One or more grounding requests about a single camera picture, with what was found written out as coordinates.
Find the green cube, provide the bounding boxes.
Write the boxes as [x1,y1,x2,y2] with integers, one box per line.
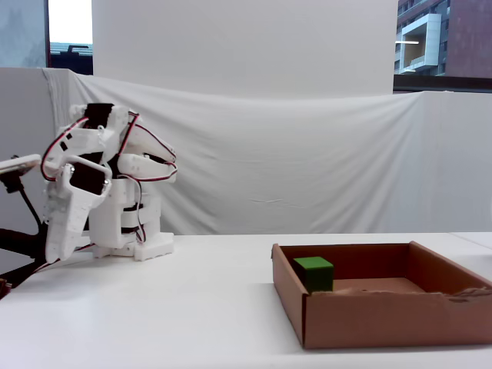
[292,256,334,294]

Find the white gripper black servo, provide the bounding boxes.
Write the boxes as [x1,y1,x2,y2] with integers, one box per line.
[41,155,114,264]

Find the brown cardboard box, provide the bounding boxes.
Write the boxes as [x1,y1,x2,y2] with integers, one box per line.
[271,240,492,350]

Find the white cloth backdrop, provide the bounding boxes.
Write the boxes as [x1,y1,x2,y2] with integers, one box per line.
[41,68,492,236]

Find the black window mullion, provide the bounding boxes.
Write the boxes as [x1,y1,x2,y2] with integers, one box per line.
[44,0,52,69]

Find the black camera cable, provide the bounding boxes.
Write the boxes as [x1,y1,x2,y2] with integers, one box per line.
[0,171,43,235]

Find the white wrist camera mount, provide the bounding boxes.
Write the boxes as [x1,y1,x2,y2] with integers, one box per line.
[0,153,42,175]

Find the grey concrete building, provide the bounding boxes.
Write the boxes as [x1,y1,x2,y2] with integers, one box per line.
[394,0,450,76]

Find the red black servo wire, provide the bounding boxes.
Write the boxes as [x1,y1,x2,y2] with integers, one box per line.
[34,242,97,274]
[117,110,178,182]
[39,116,90,181]
[132,179,149,245]

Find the dark rooftop structure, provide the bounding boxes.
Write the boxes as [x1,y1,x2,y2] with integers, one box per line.
[49,42,94,76]

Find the dark window sill rail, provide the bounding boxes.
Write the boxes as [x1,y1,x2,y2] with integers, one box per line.
[392,74,492,94]

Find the white backdrop panel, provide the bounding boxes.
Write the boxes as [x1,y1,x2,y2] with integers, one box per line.
[91,0,400,98]

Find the white side partition panel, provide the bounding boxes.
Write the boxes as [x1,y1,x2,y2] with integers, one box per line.
[0,67,53,231]

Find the red brick building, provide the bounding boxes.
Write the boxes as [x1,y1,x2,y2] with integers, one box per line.
[445,0,492,78]

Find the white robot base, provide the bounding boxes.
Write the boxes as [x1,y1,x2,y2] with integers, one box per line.
[88,178,176,262]

